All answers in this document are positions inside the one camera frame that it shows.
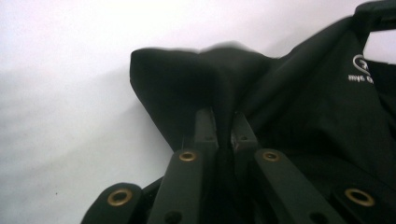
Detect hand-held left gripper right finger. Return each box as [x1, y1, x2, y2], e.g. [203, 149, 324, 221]
[231, 111, 260, 154]

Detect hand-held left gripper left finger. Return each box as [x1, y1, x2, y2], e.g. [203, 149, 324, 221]
[181, 106, 219, 157]

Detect black pants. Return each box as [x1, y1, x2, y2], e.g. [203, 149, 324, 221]
[129, 0, 396, 224]

